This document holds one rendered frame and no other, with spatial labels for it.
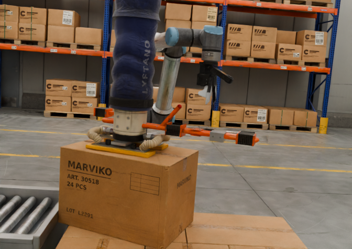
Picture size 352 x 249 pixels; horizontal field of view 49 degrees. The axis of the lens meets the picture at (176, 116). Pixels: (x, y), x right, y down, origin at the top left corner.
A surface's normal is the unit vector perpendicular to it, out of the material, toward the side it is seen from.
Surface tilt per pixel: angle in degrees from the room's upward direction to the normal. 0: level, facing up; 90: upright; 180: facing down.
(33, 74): 90
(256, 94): 90
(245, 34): 90
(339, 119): 90
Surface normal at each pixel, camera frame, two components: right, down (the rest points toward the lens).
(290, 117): 0.07, 0.19
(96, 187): -0.38, 0.09
